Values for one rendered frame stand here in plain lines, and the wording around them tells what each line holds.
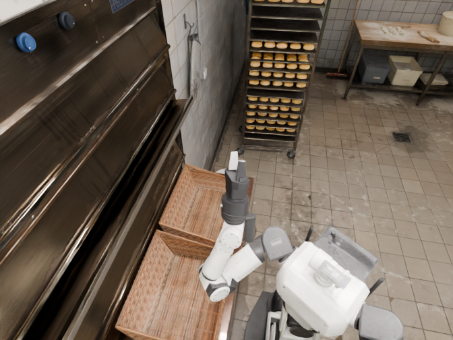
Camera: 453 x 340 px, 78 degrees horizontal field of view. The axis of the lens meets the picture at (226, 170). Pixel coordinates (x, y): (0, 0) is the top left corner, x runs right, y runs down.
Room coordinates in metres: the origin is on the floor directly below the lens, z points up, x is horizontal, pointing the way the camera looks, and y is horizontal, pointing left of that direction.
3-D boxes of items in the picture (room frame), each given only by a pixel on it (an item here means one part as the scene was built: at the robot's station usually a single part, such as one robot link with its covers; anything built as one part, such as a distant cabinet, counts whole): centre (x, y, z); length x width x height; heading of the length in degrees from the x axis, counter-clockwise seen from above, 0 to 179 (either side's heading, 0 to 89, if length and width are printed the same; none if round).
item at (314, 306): (0.43, -0.36, 1.27); 0.34 x 0.30 x 0.36; 44
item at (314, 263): (0.39, -0.32, 1.47); 0.10 x 0.07 x 0.09; 44
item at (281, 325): (0.40, -0.34, 0.78); 0.18 x 0.15 x 0.47; 78
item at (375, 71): (4.12, -2.25, 0.35); 0.50 x 0.36 x 0.24; 169
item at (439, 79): (3.95, -3.14, 0.27); 0.34 x 0.26 x 0.08; 85
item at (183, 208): (1.20, 0.14, 0.72); 0.56 x 0.49 x 0.28; 168
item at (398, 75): (4.04, -2.67, 0.35); 0.50 x 0.36 x 0.24; 170
